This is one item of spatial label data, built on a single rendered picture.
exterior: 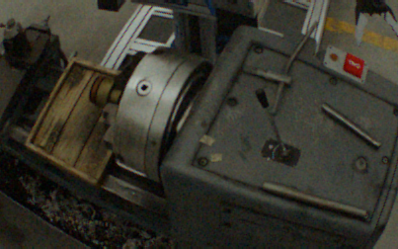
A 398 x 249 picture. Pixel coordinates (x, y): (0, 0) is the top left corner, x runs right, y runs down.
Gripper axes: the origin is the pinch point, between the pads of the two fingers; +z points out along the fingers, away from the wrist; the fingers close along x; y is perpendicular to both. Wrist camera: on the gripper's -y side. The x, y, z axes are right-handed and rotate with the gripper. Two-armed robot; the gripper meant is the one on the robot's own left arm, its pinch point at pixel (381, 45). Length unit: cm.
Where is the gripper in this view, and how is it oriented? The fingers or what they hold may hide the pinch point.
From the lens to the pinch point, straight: 152.1
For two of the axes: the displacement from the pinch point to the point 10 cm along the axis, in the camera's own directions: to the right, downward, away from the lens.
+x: -9.8, 1.8, 0.8
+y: 0.2, -3.3, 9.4
